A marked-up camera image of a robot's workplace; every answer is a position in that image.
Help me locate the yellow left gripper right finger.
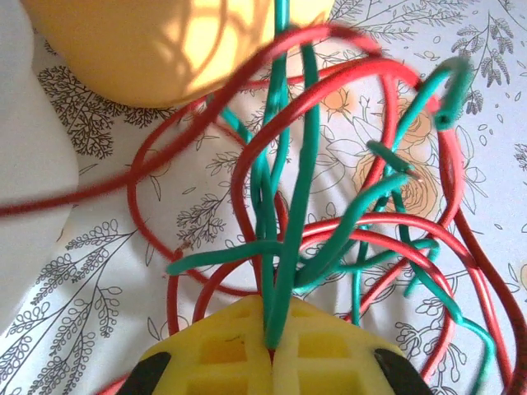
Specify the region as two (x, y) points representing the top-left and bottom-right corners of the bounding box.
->
(271, 298), (433, 395)

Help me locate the white plastic bin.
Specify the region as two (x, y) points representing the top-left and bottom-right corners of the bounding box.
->
(0, 0), (82, 326)

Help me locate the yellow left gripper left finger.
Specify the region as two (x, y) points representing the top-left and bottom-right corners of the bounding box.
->
(117, 295), (275, 395)

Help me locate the red cable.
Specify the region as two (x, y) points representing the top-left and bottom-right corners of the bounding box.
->
(0, 23), (421, 264)
(166, 57), (520, 395)

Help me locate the green cable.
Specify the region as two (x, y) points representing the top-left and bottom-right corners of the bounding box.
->
(205, 0), (294, 346)
(166, 40), (413, 351)
(352, 56), (499, 395)

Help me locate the orange plastic bin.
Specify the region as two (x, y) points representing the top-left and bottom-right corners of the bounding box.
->
(20, 0), (337, 109)

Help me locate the floral tablecloth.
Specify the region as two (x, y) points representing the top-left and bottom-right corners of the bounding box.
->
(0, 0), (527, 395)

